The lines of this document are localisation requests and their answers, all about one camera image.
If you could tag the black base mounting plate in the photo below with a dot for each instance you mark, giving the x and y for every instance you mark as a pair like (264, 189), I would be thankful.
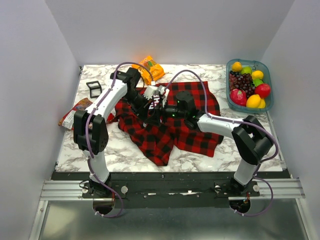
(138, 190)

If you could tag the orange yellow toy fruit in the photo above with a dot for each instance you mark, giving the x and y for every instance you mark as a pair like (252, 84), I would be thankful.
(236, 67)

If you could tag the yellow toy lemon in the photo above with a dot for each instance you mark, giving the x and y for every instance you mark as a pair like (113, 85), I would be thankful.
(257, 74)
(255, 101)

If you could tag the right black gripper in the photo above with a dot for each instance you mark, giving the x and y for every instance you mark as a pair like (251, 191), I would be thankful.
(163, 112)

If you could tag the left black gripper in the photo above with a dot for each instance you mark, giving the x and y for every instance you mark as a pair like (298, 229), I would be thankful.
(142, 111)

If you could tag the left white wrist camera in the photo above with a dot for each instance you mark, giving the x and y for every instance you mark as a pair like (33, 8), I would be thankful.
(149, 92)

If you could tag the green toy fruit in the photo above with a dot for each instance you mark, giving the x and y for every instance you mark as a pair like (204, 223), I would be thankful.
(246, 70)

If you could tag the red snack bag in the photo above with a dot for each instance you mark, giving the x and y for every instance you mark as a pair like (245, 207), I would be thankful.
(67, 121)

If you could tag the front yellow toy lemon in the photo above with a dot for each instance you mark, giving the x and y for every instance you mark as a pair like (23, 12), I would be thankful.
(255, 101)

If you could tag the red toy dragon fruit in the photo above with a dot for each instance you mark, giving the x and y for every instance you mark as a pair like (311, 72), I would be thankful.
(239, 97)

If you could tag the teal plastic fruit bin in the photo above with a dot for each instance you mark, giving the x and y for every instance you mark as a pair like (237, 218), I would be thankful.
(255, 65)

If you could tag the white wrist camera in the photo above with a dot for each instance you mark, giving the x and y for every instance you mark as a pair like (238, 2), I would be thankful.
(149, 92)
(163, 93)

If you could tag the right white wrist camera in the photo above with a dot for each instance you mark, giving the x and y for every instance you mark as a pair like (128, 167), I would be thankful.
(163, 93)

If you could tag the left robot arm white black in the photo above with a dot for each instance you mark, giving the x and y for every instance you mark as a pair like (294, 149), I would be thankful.
(89, 129)

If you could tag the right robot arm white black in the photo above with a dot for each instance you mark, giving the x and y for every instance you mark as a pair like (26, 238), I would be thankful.
(253, 142)

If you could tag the red toy apple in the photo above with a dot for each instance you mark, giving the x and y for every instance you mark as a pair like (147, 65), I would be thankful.
(263, 90)

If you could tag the orange snack bag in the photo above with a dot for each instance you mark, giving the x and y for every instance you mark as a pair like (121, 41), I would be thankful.
(155, 68)

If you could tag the red black plaid shirt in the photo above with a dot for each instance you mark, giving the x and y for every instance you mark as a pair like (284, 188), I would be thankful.
(156, 143)

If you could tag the black square frame brooch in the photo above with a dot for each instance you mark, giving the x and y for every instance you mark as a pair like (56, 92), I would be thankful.
(95, 89)

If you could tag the dark purple toy grapes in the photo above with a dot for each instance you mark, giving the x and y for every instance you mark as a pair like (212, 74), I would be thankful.
(241, 81)

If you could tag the aluminium rail frame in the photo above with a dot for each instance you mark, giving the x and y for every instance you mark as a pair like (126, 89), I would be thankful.
(276, 214)

